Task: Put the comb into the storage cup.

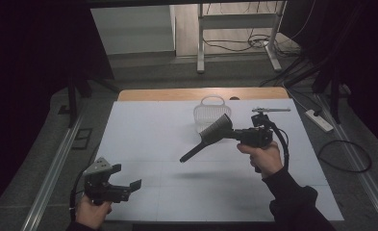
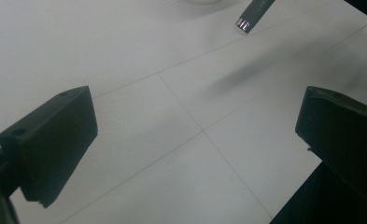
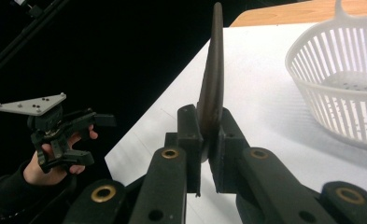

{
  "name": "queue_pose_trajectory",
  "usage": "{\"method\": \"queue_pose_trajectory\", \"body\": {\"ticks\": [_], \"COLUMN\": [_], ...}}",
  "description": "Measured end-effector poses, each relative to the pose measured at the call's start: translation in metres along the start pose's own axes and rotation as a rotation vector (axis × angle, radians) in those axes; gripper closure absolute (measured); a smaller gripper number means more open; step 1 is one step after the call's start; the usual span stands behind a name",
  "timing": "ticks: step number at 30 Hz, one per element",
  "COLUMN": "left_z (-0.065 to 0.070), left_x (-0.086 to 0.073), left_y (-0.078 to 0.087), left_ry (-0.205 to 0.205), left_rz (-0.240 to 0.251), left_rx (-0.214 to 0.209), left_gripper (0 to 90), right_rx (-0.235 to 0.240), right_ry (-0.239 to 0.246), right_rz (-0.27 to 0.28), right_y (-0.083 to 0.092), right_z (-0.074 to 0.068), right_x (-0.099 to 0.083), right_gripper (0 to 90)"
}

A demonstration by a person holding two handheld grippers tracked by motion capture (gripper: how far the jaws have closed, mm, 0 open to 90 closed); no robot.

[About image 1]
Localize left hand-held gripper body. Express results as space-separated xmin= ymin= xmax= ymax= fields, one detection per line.
xmin=84 ymin=157 xmax=132 ymax=207

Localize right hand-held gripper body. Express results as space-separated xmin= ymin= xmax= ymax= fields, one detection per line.
xmin=240 ymin=107 xmax=292 ymax=149

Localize black kitchen knife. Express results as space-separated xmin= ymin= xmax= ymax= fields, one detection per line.
xmin=179 ymin=113 xmax=235 ymax=164

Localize white plastic basket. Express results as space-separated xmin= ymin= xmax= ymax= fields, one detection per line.
xmin=192 ymin=94 xmax=233 ymax=133

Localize person's right hand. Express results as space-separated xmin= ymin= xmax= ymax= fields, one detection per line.
xmin=236 ymin=140 xmax=284 ymax=179

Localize person's left hand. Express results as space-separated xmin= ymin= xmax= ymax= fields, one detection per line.
xmin=75 ymin=193 xmax=113 ymax=231

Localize white table mat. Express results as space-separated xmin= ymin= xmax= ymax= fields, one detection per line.
xmin=98 ymin=98 xmax=345 ymax=223

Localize white power strip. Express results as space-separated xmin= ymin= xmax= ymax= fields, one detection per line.
xmin=305 ymin=109 xmax=335 ymax=134

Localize black stand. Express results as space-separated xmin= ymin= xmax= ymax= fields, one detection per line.
xmin=64 ymin=71 xmax=122 ymax=129
xmin=311 ymin=62 xmax=344 ymax=125

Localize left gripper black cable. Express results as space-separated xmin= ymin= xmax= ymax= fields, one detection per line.
xmin=68 ymin=168 xmax=91 ymax=223

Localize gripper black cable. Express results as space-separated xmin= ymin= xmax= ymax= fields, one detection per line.
xmin=265 ymin=118 xmax=290 ymax=171
xmin=68 ymin=168 xmax=91 ymax=223

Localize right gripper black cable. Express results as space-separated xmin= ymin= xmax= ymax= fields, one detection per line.
xmin=265 ymin=118 xmax=290 ymax=171

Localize black rectangular floor frame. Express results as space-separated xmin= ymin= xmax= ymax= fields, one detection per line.
xmin=71 ymin=127 xmax=94 ymax=151

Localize aluminium floor rail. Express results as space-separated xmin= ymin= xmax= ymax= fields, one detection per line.
xmin=20 ymin=115 xmax=86 ymax=231
xmin=315 ymin=93 xmax=378 ymax=231

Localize tangled black floor cables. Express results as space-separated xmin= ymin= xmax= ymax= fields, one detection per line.
xmin=202 ymin=1 xmax=315 ymax=60

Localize white metal stand frame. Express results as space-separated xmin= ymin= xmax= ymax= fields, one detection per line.
xmin=196 ymin=0 xmax=288 ymax=74

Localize looped black floor cable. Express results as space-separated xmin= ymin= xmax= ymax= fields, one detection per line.
xmin=316 ymin=140 xmax=373 ymax=174

